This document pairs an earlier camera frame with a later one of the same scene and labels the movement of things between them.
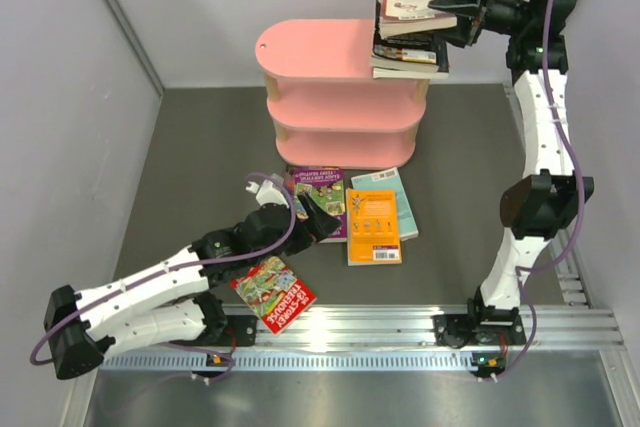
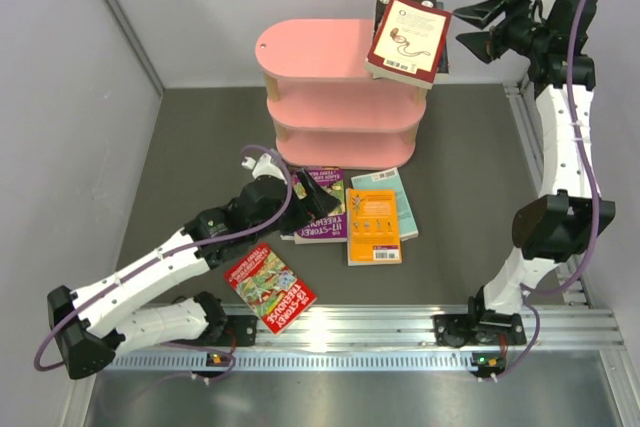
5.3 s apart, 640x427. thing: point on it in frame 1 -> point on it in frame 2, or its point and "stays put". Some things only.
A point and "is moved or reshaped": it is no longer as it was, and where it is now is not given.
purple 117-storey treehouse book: [327, 187] stays put
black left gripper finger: [320, 224] -> [320, 200]
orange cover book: [372, 227] stays put
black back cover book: [422, 47] -> [382, 3]
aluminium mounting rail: [390, 338] stays put
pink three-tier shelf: [325, 109] stays put
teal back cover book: [389, 179] stays put
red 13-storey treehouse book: [275, 293] stays put
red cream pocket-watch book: [406, 10] is moved or reshaped
